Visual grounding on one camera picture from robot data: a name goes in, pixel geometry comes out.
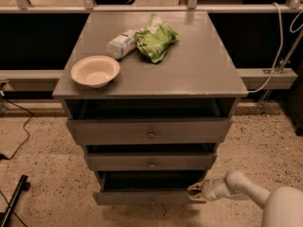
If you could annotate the grey top drawer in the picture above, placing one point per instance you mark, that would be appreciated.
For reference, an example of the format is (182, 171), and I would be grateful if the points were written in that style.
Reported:
(150, 131)

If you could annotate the black stand leg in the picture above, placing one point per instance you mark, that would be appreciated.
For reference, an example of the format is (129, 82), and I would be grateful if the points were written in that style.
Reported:
(23, 185)

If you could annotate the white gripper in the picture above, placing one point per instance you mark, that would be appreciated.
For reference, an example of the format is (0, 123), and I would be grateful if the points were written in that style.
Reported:
(207, 189)

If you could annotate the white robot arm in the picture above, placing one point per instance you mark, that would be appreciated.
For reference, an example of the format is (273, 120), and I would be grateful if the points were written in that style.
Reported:
(282, 207)

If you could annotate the green snack bag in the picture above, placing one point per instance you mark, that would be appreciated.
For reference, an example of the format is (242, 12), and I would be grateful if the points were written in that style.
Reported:
(154, 40)

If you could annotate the metal railing frame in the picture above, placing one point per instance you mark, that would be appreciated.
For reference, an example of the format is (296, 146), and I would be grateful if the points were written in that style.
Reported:
(47, 8)

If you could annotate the white blue wrapped package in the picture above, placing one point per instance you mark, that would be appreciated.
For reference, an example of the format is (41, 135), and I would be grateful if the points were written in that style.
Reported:
(121, 45)

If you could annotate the grey middle drawer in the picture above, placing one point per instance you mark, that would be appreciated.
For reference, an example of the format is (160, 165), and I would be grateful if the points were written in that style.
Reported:
(149, 161)

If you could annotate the grey wooden drawer cabinet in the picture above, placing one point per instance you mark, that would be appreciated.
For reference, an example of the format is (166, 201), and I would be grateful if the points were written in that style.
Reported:
(196, 79)

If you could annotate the grey drawer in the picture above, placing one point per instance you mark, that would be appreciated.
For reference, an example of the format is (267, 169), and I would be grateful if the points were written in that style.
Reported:
(149, 161)
(146, 187)
(150, 131)

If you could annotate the metal tripod stand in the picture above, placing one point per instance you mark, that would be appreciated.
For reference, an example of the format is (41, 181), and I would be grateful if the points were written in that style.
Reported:
(278, 70)

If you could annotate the white paper bowl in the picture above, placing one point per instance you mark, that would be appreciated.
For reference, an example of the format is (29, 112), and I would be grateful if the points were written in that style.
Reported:
(95, 71)

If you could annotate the grey bottom drawer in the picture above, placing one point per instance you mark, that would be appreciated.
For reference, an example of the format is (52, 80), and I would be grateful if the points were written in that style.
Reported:
(146, 187)

